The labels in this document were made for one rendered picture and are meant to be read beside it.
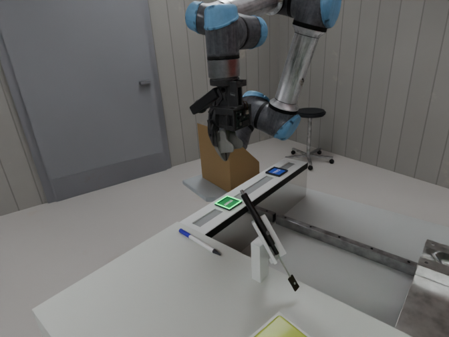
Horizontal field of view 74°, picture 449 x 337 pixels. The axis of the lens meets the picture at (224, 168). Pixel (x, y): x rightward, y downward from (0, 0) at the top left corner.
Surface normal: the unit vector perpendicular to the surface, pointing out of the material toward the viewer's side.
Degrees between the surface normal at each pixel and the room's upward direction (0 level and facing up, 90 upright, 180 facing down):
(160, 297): 0
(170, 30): 90
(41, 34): 90
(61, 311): 0
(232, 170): 90
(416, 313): 0
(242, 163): 90
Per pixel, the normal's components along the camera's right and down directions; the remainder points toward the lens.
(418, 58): -0.83, 0.26
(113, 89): 0.56, 0.30
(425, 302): -0.06, -0.92
